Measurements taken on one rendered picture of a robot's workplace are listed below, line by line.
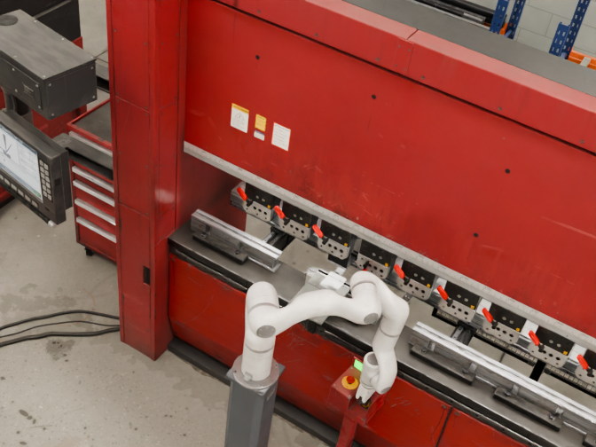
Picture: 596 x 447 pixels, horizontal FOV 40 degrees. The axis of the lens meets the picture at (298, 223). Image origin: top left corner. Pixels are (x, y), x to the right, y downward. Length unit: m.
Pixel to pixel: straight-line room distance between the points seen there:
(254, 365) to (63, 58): 1.40
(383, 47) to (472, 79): 0.34
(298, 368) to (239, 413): 0.68
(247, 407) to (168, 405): 1.12
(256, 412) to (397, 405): 0.77
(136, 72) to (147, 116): 0.20
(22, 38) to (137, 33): 0.45
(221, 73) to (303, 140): 0.45
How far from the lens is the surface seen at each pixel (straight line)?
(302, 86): 3.24
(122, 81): 3.55
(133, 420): 4.42
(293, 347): 3.99
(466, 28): 3.08
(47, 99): 3.25
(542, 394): 3.64
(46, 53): 3.35
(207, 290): 4.11
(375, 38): 2.97
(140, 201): 3.87
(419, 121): 3.05
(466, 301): 3.42
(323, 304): 3.04
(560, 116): 2.83
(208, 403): 4.48
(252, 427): 3.50
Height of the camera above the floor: 3.64
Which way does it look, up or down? 41 degrees down
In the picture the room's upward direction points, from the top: 9 degrees clockwise
